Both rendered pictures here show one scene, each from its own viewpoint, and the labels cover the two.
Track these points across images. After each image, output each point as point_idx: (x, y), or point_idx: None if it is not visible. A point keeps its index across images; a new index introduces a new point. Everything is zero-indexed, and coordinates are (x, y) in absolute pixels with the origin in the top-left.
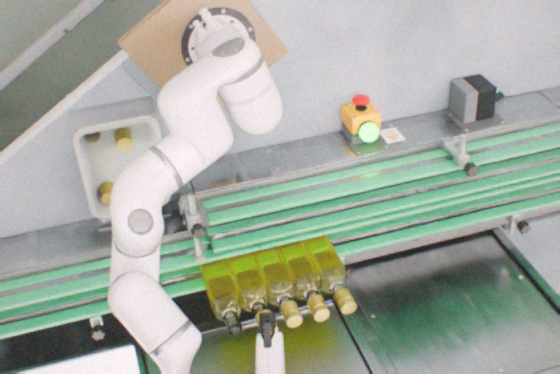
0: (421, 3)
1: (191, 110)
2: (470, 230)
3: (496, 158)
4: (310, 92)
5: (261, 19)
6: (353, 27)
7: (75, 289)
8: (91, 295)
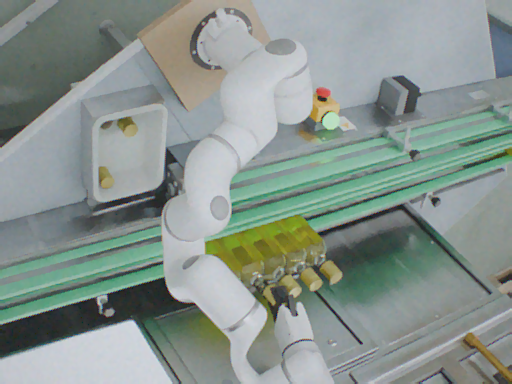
0: (372, 16)
1: (259, 102)
2: (389, 205)
3: (426, 146)
4: None
5: (259, 20)
6: (322, 31)
7: (90, 270)
8: (92, 275)
